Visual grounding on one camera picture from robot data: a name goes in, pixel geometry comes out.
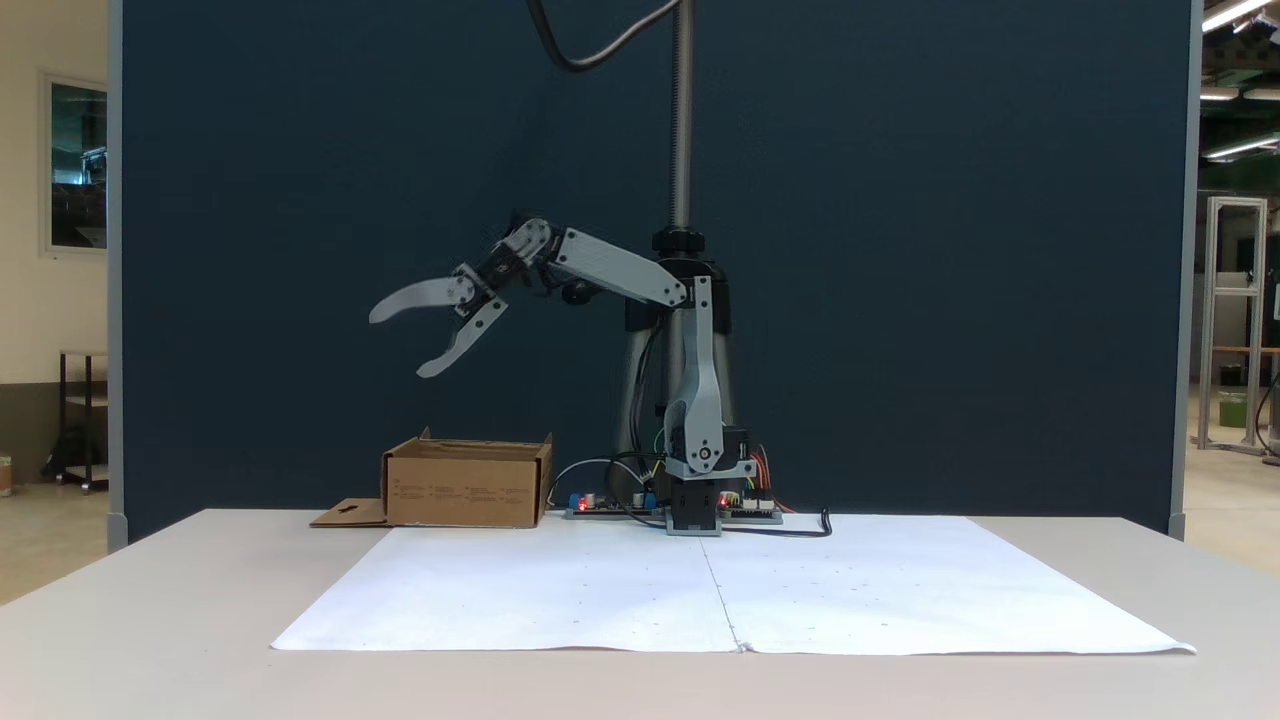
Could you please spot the small brown box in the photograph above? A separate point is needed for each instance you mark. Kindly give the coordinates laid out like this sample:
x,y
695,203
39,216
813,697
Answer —
x,y
5,478

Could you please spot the brown cardboard box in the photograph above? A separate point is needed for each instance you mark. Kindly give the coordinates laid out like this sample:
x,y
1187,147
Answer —
x,y
460,490

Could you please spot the black shelf cart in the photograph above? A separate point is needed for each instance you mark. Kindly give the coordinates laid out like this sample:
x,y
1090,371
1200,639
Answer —
x,y
63,420

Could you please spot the dark blue partition screen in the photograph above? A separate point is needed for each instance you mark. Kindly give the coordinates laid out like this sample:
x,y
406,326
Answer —
x,y
300,150

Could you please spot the motor controller circuit board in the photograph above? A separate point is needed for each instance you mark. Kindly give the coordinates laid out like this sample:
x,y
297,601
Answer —
x,y
752,512

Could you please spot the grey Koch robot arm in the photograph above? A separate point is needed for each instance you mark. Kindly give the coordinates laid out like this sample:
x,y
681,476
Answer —
x,y
700,400

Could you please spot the green bin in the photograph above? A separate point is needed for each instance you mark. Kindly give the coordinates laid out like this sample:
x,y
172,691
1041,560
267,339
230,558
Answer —
x,y
1232,412

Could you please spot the aluminium profile frame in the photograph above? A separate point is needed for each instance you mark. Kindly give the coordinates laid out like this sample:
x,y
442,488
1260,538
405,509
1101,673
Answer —
x,y
1259,350

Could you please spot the ceiling tube light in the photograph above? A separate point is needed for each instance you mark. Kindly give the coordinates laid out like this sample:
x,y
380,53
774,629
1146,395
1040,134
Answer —
x,y
1245,147
1262,94
1230,12
1220,93

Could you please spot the blue power converter board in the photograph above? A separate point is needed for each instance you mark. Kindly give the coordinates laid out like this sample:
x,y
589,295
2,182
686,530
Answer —
x,y
615,508

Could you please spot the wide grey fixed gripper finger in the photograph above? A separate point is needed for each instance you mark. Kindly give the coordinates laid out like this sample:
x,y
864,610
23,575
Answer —
x,y
425,295

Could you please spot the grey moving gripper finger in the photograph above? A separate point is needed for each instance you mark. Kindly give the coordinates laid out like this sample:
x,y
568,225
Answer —
x,y
470,330

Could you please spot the white paper sheet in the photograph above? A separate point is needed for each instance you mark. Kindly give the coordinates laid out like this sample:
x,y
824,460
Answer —
x,y
900,590

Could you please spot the silver threaded stand pole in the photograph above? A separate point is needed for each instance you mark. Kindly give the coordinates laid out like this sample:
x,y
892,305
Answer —
x,y
682,120

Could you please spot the framed wall window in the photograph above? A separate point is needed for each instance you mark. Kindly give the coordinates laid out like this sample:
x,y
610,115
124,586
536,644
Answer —
x,y
78,170

